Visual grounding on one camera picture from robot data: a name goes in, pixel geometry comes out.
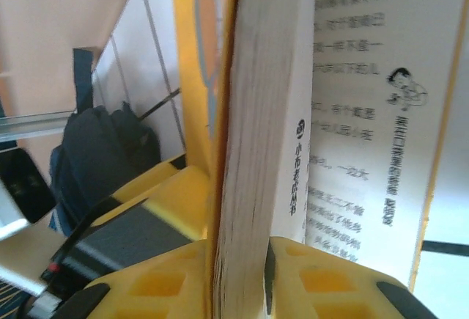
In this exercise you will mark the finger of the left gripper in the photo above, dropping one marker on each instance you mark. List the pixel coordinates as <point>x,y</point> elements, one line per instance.
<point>172,201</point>

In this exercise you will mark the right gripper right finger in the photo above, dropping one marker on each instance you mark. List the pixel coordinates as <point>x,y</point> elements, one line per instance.
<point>322,289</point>

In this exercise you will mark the navy blue backpack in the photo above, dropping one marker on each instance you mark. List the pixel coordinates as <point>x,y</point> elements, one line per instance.
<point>91,143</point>

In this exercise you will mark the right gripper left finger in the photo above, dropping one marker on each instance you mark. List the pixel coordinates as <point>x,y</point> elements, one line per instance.
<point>157,289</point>

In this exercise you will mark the aluminium frame post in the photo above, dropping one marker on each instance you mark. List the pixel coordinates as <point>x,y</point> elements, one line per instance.
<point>29,124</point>

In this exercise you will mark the yellow paperback book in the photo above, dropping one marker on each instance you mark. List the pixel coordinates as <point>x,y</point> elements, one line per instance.
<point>264,113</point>

